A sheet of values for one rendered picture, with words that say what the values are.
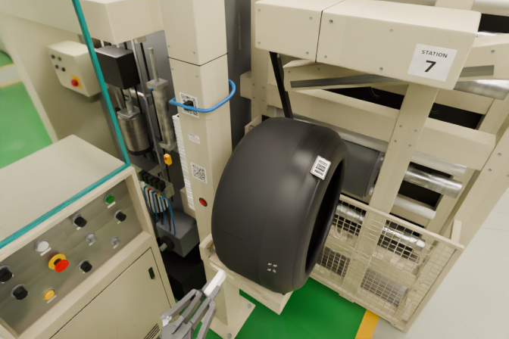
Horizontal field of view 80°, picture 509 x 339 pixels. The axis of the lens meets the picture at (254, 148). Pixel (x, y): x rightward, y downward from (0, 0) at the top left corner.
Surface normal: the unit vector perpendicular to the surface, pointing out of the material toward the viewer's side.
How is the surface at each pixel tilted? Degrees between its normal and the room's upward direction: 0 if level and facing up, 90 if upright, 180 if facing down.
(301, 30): 90
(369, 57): 90
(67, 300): 0
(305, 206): 55
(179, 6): 90
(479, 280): 0
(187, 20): 90
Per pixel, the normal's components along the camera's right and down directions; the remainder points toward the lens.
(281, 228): -0.18, 0.07
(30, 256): 0.83, 0.33
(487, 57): -0.55, 0.50
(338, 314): 0.00, -0.81
